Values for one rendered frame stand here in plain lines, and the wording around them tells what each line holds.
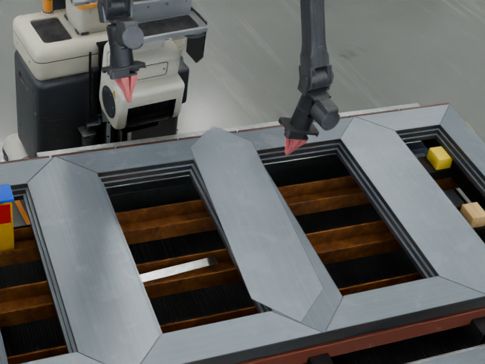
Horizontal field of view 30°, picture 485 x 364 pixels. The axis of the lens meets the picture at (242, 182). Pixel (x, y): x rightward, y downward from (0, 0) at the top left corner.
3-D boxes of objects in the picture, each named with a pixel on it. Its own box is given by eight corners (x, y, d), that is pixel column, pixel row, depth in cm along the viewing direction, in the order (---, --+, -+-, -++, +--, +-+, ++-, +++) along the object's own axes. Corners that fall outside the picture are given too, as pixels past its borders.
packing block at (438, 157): (450, 167, 269) (453, 157, 266) (436, 170, 267) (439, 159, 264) (439, 155, 273) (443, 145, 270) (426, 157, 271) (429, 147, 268)
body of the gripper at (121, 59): (146, 69, 235) (143, 41, 233) (110, 77, 231) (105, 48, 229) (137, 66, 241) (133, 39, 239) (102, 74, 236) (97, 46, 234)
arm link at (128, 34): (127, -5, 234) (95, 0, 230) (145, -3, 224) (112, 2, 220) (133, 41, 237) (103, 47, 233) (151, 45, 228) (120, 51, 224)
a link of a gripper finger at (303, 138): (298, 162, 250) (311, 134, 245) (276, 160, 247) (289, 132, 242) (289, 147, 255) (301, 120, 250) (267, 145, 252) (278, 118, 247)
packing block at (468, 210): (484, 226, 250) (488, 215, 247) (469, 229, 248) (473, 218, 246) (473, 211, 254) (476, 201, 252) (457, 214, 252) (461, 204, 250)
